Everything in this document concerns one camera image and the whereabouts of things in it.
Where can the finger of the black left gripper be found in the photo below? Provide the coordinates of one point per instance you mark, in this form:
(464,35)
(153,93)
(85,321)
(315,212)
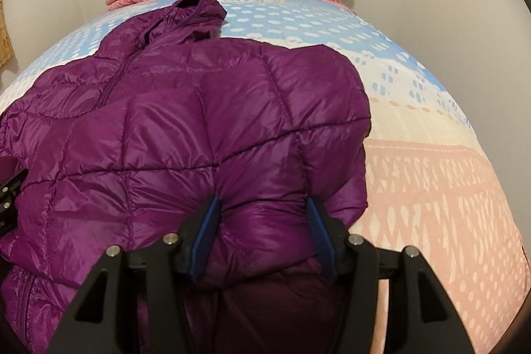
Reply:
(9,192)

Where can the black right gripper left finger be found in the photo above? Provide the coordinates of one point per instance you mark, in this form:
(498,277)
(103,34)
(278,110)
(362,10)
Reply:
(141,294)

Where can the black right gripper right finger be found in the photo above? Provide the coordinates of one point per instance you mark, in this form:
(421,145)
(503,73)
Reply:
(421,316)

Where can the purple hooded puffer jacket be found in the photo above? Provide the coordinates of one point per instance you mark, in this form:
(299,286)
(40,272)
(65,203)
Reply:
(254,105)

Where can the polka dot bed quilt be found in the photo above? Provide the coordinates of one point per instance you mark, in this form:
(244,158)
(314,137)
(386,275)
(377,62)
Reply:
(429,181)

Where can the yellow curtain left window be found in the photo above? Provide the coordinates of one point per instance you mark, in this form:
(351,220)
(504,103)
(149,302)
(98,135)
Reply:
(6,48)

